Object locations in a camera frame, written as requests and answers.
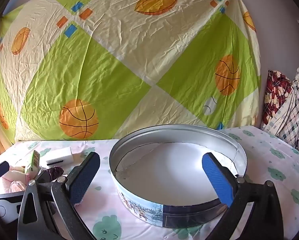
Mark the dark purple pouch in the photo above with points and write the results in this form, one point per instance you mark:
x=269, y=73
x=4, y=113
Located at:
x=55, y=172

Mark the red floral quilt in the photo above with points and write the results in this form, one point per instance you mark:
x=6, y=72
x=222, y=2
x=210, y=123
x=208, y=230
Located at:
x=274, y=97

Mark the hanging basketball print sheet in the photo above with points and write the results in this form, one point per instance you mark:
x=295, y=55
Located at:
x=114, y=55

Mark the green tissue pack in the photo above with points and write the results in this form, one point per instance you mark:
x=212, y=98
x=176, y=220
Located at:
x=34, y=162

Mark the pink frilly cloth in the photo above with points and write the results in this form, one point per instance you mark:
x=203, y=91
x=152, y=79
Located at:
x=14, y=186

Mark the cloud print table cloth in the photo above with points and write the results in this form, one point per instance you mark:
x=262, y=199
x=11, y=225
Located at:
x=264, y=160

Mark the white sponge block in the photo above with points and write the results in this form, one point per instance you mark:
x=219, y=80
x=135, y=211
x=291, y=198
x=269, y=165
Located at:
x=58, y=155

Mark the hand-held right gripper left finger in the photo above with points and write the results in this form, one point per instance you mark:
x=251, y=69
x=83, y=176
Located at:
x=84, y=177

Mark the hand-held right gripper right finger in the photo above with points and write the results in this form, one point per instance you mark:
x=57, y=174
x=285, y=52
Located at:
x=218, y=180

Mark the round metal tin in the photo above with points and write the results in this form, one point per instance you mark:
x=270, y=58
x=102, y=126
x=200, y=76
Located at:
x=177, y=170

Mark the plaid quilt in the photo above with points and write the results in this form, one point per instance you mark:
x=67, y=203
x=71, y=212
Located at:
x=294, y=115

